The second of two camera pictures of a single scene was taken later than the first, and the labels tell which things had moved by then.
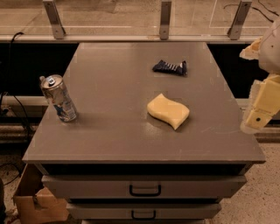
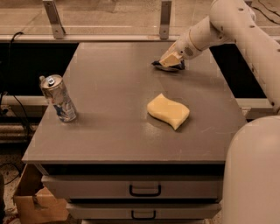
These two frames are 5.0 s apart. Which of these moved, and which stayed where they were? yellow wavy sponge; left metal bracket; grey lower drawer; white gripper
Moved: white gripper
Stayed: grey lower drawer; left metal bracket; yellow wavy sponge
